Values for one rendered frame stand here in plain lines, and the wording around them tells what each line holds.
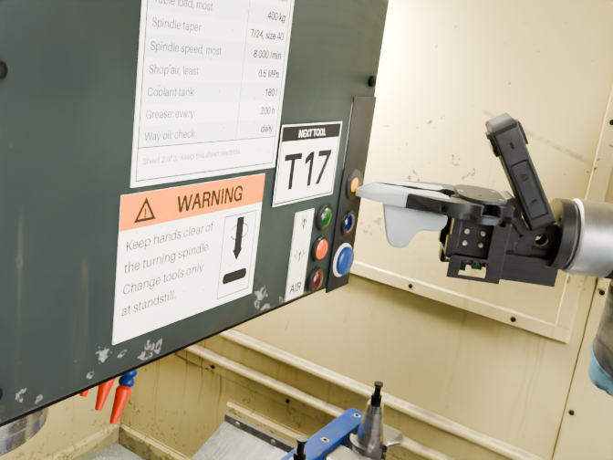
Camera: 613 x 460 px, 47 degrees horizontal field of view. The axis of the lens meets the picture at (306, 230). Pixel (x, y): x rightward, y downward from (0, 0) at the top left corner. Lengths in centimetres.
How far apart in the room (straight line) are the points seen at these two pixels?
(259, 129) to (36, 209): 21
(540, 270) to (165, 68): 43
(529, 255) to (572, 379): 74
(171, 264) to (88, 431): 166
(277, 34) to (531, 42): 86
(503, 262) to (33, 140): 48
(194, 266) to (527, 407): 106
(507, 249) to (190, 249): 34
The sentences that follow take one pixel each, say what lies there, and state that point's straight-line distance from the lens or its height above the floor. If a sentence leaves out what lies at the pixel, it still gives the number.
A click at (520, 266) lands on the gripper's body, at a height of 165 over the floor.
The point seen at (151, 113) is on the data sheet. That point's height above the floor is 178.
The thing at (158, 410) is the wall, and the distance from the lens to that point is 210.
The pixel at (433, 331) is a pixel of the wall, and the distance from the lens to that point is 152.
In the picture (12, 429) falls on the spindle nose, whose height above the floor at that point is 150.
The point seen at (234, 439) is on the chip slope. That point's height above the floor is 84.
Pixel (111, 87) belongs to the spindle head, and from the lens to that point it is 45.
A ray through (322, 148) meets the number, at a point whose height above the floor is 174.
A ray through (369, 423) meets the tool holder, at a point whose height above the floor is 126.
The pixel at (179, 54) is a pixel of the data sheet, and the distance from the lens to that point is 49.
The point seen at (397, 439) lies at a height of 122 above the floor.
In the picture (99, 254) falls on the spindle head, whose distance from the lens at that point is 47.
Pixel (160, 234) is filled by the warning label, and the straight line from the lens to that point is 51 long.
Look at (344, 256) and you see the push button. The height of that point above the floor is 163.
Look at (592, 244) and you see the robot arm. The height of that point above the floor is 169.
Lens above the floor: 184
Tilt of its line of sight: 15 degrees down
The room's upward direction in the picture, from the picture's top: 8 degrees clockwise
